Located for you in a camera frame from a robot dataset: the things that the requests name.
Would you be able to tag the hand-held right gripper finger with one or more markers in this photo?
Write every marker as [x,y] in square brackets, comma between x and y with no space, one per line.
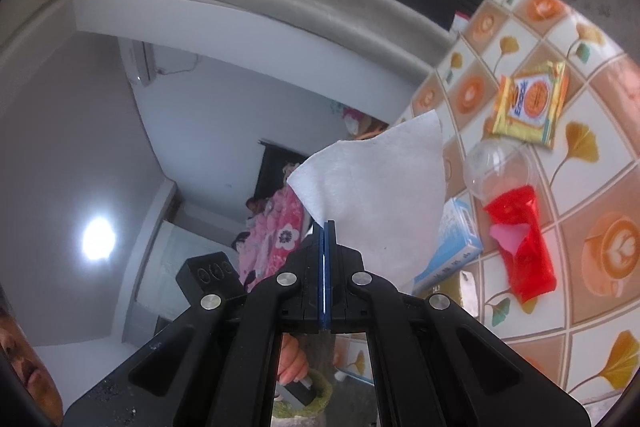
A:
[330,257]
[321,257]

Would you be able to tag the white tissue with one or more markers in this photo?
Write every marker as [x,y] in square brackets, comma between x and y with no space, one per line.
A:
[375,187]

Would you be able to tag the blue and white small box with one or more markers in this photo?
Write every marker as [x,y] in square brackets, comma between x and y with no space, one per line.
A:
[455,237]

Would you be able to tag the clear plastic cup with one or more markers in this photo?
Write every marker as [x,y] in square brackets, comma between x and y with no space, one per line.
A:
[492,172]

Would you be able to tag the small red packet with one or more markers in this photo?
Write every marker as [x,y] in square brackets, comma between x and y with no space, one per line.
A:
[525,252]

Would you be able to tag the yellow noodle snack packet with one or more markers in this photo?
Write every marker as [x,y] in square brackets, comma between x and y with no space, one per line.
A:
[530,102]

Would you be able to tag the person's left hand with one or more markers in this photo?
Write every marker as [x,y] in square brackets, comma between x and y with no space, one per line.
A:
[292,359]

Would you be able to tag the person in pink floral clothes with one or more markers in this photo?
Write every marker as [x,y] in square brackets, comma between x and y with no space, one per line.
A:
[275,237]

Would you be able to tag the black headboard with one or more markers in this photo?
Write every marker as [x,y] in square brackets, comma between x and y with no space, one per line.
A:
[272,162]

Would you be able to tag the round ceiling lamp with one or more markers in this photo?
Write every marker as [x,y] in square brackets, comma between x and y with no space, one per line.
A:
[98,238]

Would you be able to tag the floral cloth bundle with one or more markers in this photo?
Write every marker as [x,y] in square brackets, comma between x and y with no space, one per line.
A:
[352,119]

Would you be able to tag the green fluffy cloth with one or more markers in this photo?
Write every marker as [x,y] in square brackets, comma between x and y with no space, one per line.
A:
[322,399]

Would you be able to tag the person's face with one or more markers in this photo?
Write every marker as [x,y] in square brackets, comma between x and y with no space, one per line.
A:
[25,367]

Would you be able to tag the white air conditioner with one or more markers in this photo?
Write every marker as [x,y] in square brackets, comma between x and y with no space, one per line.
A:
[142,62]

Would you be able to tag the white and red bag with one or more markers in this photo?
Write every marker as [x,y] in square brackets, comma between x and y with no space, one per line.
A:
[459,22]

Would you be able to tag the tile-patterned tablecloth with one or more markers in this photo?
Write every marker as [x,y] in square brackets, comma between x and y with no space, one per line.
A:
[590,147]

